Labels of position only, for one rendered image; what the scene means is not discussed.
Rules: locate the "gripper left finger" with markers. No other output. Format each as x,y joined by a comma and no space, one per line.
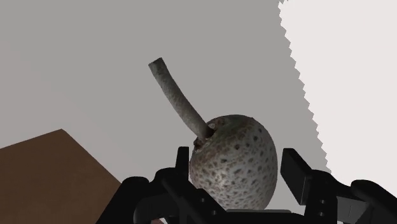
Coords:
173,192

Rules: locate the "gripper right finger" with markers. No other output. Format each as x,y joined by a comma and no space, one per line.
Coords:
313,186

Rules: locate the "speckled grey pear with stem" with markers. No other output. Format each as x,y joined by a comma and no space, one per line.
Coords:
235,161

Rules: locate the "brown wooden furniture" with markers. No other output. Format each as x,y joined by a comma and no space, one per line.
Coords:
46,180

